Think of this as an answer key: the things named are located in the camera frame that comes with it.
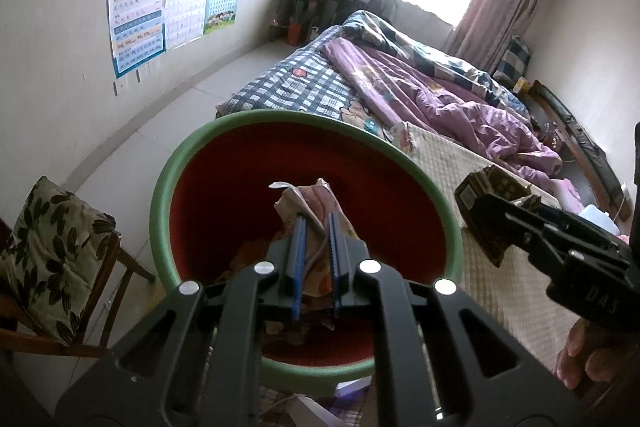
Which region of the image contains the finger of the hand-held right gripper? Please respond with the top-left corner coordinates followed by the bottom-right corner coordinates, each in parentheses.
top-left (520, 202), bottom-right (626, 249)
top-left (467, 194), bottom-right (551, 258)

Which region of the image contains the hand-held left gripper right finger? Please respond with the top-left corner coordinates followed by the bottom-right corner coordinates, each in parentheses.
top-left (327, 212), bottom-right (581, 425)

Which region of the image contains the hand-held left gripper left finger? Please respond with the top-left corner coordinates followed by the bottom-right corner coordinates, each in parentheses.
top-left (55, 214), bottom-right (308, 425)

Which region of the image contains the dark gold wrapper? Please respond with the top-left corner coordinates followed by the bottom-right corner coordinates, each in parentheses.
top-left (455, 167), bottom-right (543, 268)

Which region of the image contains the pink wrapper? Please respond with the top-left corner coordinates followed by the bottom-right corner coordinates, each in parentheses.
top-left (270, 178), bottom-right (361, 298)

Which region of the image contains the green basin with red inside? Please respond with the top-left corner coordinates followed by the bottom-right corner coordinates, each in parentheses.
top-left (150, 109), bottom-right (464, 388)

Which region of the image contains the person's right hand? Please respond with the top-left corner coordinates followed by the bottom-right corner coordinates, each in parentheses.
top-left (555, 319), bottom-right (636, 390)

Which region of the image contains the pale plastic container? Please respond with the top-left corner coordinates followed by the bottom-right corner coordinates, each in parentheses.
top-left (580, 203), bottom-right (618, 228)

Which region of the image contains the pink cloth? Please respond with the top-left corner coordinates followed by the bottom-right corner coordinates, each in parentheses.
top-left (547, 177), bottom-right (586, 212)

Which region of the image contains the beige checked mat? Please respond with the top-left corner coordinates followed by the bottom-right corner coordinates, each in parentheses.
top-left (405, 122), bottom-right (586, 373)

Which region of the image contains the dark wooden headboard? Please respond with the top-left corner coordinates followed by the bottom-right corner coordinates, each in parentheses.
top-left (530, 79), bottom-right (626, 218)

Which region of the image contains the purple quilt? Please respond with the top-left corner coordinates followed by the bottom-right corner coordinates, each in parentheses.
top-left (322, 38), bottom-right (563, 178)

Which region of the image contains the blue checked pillow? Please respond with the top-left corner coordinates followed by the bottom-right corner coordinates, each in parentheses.
top-left (492, 36), bottom-right (532, 82)

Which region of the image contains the blue checked bedsheet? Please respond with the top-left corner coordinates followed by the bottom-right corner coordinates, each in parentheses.
top-left (216, 39), bottom-right (401, 142)

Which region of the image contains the blue patchwork quilt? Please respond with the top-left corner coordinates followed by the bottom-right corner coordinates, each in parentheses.
top-left (342, 10), bottom-right (531, 118)

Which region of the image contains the wooden chair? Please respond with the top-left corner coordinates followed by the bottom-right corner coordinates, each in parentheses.
top-left (0, 217), bottom-right (157, 358)

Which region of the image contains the long pink curtain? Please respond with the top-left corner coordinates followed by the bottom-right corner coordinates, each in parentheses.
top-left (445, 0), bottom-right (556, 75)

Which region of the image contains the leaf-print cushion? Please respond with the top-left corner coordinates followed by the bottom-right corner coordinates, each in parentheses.
top-left (0, 177), bottom-right (121, 345)

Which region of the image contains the dark cluttered desk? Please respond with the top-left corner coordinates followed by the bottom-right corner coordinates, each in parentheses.
top-left (270, 0), bottom-right (346, 45)

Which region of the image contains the white chart wall poster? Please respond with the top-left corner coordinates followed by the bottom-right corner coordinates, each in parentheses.
top-left (164, 0), bottom-right (213, 51)

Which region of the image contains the blue striped wall poster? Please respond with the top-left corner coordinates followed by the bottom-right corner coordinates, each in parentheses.
top-left (107, 0), bottom-right (168, 78)

